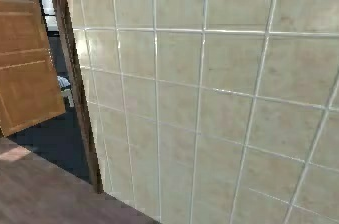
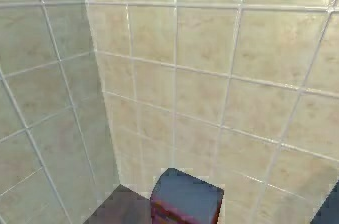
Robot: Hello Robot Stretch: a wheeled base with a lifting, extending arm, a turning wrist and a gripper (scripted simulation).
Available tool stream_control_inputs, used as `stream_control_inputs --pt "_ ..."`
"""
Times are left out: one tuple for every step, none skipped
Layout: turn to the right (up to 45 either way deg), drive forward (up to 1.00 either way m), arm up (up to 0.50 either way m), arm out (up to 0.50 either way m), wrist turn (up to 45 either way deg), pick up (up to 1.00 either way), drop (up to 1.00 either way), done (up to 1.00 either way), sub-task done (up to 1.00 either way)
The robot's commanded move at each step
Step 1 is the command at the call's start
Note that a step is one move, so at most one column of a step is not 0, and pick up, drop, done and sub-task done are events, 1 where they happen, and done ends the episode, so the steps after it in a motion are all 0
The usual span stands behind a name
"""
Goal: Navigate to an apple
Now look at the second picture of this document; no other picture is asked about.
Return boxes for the blue and red box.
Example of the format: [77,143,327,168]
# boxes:
[149,167,225,224]

